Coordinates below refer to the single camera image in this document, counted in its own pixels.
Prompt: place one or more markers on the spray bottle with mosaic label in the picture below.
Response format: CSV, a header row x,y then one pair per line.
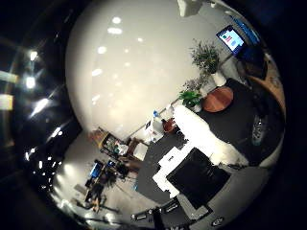
x,y
259,128

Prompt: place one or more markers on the white cloth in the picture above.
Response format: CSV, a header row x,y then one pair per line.
x,y
201,131

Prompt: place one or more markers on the red-brown cup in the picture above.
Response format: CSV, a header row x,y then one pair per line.
x,y
168,125

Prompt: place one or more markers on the white flat panel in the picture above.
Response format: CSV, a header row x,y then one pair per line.
x,y
140,151

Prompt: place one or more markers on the brown cardboard box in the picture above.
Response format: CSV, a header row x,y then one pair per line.
x,y
131,145

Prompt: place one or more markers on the round wooden board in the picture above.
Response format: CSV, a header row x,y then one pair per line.
x,y
218,99

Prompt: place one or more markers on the bright green potted plant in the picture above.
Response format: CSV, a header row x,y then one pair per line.
x,y
190,97

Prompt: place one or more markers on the cluttered shelf cart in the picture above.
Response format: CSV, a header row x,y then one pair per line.
x,y
112,145

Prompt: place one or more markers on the small grey-leaved potted plant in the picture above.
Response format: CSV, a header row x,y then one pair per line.
x,y
195,83

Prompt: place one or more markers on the small blue background screen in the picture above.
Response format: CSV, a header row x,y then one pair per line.
x,y
95,170

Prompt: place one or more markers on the curved wooden desk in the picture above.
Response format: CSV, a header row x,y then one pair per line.
x,y
275,86

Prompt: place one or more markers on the large potted plant white pot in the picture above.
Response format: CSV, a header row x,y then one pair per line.
x,y
206,57

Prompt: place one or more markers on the monitor with white screen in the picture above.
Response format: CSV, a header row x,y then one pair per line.
x,y
231,39

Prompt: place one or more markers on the monitor with blue screen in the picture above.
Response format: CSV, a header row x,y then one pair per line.
x,y
248,30

